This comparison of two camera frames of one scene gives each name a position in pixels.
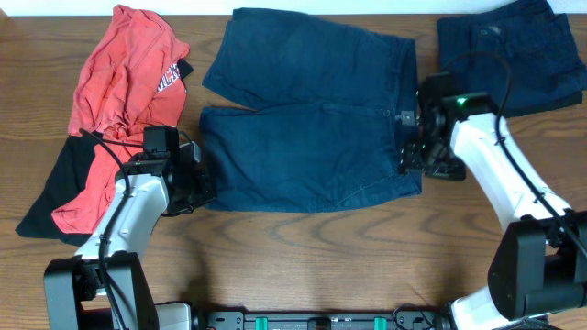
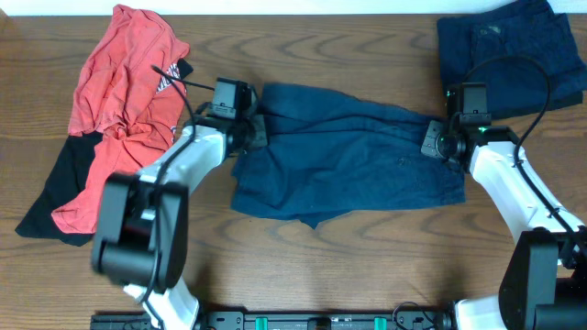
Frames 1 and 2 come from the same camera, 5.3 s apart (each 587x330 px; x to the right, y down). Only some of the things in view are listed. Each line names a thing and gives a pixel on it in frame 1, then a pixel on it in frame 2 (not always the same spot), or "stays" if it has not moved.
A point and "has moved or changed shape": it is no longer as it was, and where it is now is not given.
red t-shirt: (126, 78) stays
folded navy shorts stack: (528, 60) stays
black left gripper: (209, 192) to (260, 123)
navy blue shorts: (326, 103) has moved or changed shape
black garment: (63, 183) stays
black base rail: (321, 320) stays
